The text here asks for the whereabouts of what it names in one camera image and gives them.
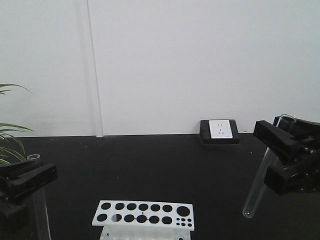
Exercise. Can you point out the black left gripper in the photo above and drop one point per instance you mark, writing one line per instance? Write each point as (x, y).
(21, 179)

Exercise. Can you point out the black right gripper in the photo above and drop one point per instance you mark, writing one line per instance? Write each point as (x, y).
(298, 166)

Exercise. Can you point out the short clear test tube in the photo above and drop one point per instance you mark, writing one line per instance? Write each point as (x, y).
(39, 221)

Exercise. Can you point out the tall clear test tube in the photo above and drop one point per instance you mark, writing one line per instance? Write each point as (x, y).
(258, 187)

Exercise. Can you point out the white socket on black base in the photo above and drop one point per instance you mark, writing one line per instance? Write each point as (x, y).
(218, 132)

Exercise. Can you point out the white test tube rack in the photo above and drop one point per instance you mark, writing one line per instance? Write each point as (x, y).
(144, 220)

